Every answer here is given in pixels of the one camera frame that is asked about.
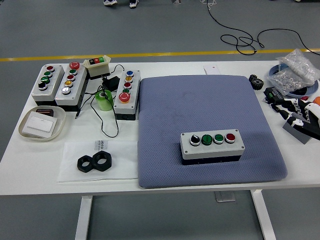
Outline black power adapter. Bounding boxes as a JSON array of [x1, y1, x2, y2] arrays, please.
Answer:
[[102, 75, 121, 91]]

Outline grey four-button control box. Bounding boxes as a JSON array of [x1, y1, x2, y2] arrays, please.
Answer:
[[31, 63, 65, 107], [179, 128, 246, 167]]

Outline black floor cable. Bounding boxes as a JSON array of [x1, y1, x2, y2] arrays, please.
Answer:
[[206, 0, 320, 56]]

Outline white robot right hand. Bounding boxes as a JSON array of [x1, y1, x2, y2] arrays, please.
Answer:
[[274, 97, 320, 141]]

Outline person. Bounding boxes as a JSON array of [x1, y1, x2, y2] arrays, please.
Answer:
[[103, 0, 140, 10]]

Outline black hex nut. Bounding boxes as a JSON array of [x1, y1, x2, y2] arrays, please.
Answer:
[[91, 149, 113, 172], [76, 154, 97, 173]]

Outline grey five-button control box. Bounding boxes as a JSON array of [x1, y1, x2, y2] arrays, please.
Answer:
[[113, 69, 142, 121], [54, 61, 88, 113]]

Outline cream three-button switch box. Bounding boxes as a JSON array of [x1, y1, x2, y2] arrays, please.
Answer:
[[82, 55, 112, 81]]

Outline blue plate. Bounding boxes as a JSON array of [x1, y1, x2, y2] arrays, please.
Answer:
[[268, 63, 320, 98]]

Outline green tape roll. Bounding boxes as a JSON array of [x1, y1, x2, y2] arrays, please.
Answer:
[[95, 89, 115, 112]]

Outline black adapter cord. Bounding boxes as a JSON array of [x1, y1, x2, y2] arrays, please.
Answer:
[[74, 64, 126, 139]]

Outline translucent shallow tray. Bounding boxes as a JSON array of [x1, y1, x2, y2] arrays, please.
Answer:
[[18, 105, 67, 142]]

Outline black module green terminals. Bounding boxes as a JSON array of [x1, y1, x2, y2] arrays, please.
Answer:
[[263, 86, 286, 105]]

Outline dark red-black switch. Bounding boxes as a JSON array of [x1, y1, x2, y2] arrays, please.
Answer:
[[35, 108, 55, 118]]

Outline grey wedge block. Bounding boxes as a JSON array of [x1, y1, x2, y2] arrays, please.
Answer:
[[282, 113, 313, 145]]

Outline grey under-table bracket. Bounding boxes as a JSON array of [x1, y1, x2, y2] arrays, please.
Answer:
[[214, 191, 236, 203]]

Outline white card red mark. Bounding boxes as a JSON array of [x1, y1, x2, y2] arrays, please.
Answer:
[[203, 64, 221, 75]]

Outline white wall switch panel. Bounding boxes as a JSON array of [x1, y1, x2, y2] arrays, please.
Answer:
[[21, 111, 58, 138]]

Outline white table leg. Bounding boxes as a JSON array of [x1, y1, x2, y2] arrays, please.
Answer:
[[74, 196, 93, 240], [250, 189, 277, 240]]

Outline clear bag metal parts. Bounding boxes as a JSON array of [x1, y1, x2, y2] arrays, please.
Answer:
[[266, 48, 318, 96]]

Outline blue-grey padded mat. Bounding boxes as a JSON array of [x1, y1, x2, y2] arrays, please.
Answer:
[[136, 74, 288, 190]]

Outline black gear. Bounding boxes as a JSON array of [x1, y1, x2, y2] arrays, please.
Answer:
[[248, 74, 265, 91]]

